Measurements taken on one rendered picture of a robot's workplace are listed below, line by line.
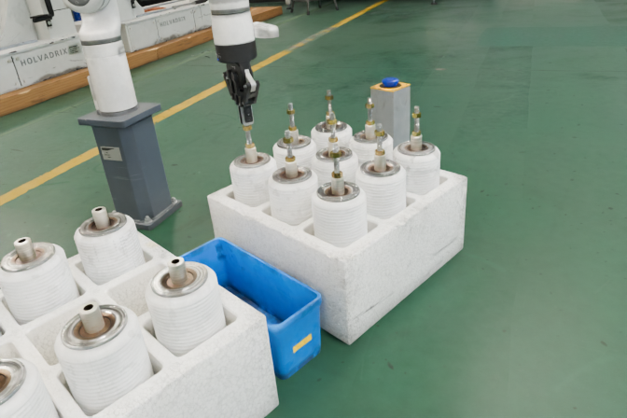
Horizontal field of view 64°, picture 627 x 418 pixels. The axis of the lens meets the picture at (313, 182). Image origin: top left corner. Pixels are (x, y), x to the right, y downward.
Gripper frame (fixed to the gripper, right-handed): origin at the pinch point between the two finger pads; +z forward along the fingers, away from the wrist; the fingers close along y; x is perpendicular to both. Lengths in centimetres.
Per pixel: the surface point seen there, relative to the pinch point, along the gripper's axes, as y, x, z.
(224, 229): -0.6, -8.3, 23.6
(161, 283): 30.7, -26.9, 9.4
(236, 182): 1.4, -4.6, 12.9
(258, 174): 4.8, -0.9, 11.0
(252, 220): 9.6, -5.5, 17.7
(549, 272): 39, 45, 35
